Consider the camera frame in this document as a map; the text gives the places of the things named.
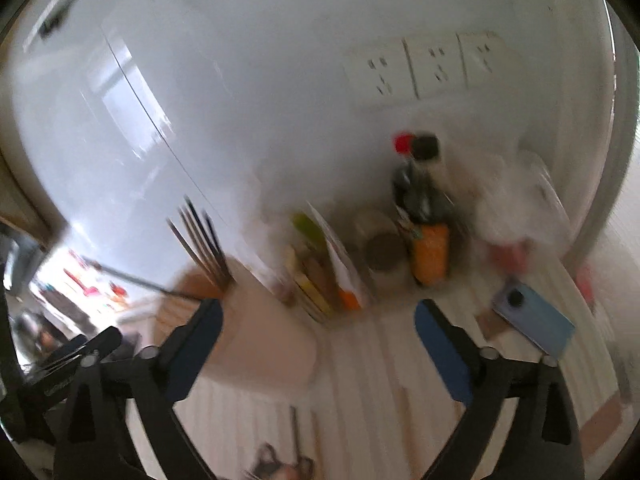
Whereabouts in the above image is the beige ribbed chopstick holder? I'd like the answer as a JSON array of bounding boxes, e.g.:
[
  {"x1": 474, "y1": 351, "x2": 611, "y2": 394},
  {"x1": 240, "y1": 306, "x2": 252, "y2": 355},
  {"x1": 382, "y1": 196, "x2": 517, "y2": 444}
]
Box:
[{"x1": 152, "y1": 259, "x2": 319, "y2": 389}]

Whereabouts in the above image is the dark soy sauce bottle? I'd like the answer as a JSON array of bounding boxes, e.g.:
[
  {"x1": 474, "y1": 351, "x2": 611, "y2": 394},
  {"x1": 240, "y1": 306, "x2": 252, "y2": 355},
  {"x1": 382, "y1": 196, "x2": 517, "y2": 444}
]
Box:
[{"x1": 390, "y1": 132, "x2": 459, "y2": 287}]

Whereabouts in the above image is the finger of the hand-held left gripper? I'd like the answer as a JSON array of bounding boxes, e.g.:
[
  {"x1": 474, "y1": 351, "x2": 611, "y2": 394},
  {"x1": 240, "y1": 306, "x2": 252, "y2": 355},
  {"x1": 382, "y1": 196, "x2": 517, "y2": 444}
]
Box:
[{"x1": 37, "y1": 326, "x2": 124, "y2": 377}]

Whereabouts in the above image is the set of wooden chopsticks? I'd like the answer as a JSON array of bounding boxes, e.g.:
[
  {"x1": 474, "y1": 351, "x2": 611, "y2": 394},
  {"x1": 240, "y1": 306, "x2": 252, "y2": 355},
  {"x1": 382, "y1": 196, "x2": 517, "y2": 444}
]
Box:
[{"x1": 81, "y1": 194, "x2": 417, "y2": 457}]

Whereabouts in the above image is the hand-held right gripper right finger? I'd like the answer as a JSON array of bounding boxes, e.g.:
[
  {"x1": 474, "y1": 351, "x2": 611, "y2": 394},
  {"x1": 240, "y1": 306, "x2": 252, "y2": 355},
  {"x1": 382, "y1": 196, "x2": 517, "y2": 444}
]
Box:
[{"x1": 414, "y1": 299, "x2": 586, "y2": 480}]

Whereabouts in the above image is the blue smartphone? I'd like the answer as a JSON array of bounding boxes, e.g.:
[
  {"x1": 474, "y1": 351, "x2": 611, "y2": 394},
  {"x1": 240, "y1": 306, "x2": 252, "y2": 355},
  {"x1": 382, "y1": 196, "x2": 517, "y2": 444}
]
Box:
[{"x1": 490, "y1": 279, "x2": 577, "y2": 357}]

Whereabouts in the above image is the small grey lidded jar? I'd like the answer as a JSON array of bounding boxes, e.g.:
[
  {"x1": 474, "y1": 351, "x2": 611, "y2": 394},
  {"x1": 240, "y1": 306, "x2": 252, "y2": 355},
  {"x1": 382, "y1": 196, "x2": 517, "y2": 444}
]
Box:
[{"x1": 354, "y1": 209, "x2": 409, "y2": 274}]

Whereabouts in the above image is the green seasoning packet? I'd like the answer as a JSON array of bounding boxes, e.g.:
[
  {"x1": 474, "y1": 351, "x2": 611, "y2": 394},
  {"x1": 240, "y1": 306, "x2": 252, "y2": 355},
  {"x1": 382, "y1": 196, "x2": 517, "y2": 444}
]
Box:
[{"x1": 292, "y1": 212, "x2": 332, "y2": 262}]

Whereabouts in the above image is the orange and white packet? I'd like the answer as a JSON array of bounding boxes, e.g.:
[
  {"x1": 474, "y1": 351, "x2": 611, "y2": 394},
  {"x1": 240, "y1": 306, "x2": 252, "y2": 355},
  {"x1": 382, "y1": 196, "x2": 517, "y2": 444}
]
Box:
[{"x1": 305, "y1": 202, "x2": 364, "y2": 312}]

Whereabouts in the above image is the metal cooking pot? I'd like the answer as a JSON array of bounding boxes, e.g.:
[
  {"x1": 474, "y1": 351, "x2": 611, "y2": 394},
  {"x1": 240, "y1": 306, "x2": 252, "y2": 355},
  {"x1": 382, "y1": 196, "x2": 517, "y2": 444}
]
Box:
[{"x1": 14, "y1": 310, "x2": 62, "y2": 362}]

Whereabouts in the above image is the yellow seasoning box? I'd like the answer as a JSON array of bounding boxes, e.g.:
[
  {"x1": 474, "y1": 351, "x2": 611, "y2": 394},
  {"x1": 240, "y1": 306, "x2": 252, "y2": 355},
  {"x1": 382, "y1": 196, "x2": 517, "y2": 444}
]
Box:
[{"x1": 284, "y1": 247, "x2": 334, "y2": 322}]

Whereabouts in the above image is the clear plastic bag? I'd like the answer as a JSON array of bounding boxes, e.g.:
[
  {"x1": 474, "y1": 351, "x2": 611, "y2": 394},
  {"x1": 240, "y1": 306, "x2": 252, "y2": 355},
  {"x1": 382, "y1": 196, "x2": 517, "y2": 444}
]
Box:
[{"x1": 469, "y1": 149, "x2": 572, "y2": 272}]

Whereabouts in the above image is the steel range hood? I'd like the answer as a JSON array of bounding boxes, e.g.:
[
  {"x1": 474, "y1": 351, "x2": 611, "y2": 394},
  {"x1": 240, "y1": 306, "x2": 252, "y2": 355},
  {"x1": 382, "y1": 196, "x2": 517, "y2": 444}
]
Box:
[{"x1": 0, "y1": 224, "x2": 69, "y2": 292}]

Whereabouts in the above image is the small brown card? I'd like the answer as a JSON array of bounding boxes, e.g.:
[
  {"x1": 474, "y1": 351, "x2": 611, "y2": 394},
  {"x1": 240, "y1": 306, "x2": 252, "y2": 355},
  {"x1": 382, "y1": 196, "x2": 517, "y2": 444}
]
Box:
[{"x1": 474, "y1": 309, "x2": 512, "y2": 342}]

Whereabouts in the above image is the glass sliding door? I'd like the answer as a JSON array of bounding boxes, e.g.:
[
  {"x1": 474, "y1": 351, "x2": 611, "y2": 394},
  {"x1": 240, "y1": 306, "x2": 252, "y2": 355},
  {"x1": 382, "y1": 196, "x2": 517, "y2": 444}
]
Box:
[{"x1": 564, "y1": 0, "x2": 640, "y2": 273}]

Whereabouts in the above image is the wooden wall cabinet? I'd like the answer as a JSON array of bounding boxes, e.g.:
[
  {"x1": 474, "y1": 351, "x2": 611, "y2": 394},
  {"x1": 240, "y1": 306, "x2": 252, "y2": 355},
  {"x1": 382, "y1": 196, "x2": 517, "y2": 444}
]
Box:
[{"x1": 0, "y1": 150, "x2": 66, "y2": 242}]

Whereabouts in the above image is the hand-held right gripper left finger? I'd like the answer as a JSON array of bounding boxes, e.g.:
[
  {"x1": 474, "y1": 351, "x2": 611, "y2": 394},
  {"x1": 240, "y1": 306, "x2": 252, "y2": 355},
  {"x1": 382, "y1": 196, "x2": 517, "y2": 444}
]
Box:
[{"x1": 52, "y1": 299, "x2": 224, "y2": 480}]

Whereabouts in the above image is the red item in bag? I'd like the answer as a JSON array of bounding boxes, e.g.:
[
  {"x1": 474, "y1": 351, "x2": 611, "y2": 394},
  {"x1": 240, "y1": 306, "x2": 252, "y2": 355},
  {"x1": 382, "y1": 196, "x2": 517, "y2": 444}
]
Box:
[{"x1": 491, "y1": 241, "x2": 532, "y2": 272}]

